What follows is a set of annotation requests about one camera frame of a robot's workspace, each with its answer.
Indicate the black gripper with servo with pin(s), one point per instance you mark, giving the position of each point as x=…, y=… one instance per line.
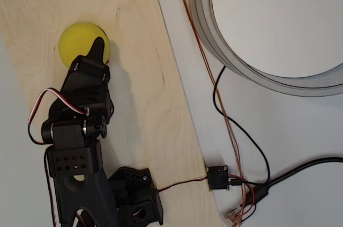
x=89, y=68

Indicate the yellow foam disc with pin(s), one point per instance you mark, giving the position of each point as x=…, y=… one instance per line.
x=76, y=42

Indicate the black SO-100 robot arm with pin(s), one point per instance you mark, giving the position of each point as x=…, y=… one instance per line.
x=88, y=178

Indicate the light plywood board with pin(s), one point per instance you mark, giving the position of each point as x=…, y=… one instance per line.
x=147, y=98

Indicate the small black controller board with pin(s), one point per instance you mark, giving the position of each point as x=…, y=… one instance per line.
x=217, y=178

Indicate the white plug connector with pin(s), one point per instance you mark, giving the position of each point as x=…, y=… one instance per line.
x=231, y=217

